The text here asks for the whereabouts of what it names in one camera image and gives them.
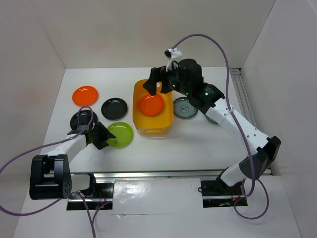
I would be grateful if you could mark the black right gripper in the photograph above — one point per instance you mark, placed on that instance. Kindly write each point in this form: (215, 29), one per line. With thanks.
(160, 74)

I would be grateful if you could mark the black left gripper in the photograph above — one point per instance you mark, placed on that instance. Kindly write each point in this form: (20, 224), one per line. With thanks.
(101, 144)

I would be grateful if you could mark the green plate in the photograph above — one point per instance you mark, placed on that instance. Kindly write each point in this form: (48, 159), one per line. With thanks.
(123, 133)

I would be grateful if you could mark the orange plate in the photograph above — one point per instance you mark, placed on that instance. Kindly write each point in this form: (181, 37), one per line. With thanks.
(85, 96)
(151, 105)

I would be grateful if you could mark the blue patterned plate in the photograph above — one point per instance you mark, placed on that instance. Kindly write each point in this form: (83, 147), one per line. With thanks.
(211, 120)
(183, 109)

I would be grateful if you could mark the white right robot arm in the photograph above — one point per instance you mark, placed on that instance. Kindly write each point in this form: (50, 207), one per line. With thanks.
(261, 149)

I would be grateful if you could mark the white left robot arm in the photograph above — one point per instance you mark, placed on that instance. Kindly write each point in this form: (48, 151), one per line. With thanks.
(50, 173)

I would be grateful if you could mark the black plate near bin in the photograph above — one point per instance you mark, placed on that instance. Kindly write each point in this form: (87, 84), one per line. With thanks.
(114, 108)

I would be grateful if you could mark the yellow plastic bin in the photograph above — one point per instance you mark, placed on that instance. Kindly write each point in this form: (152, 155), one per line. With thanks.
(159, 124)

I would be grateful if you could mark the black plate far left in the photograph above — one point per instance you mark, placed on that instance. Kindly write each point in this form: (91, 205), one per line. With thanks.
(79, 121)

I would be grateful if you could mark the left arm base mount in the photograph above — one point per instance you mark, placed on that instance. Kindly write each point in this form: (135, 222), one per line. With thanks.
(98, 195)

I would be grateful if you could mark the aluminium rail right side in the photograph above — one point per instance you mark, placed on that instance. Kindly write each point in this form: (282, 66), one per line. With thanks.
(243, 101)

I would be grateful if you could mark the aluminium rail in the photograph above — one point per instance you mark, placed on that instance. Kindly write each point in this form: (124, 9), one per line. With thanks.
(154, 174)
(243, 101)

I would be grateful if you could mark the aluminium rail front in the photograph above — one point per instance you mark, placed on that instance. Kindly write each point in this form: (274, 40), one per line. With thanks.
(154, 174)

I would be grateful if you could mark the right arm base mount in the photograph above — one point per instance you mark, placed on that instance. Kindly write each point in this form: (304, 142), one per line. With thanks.
(216, 194)

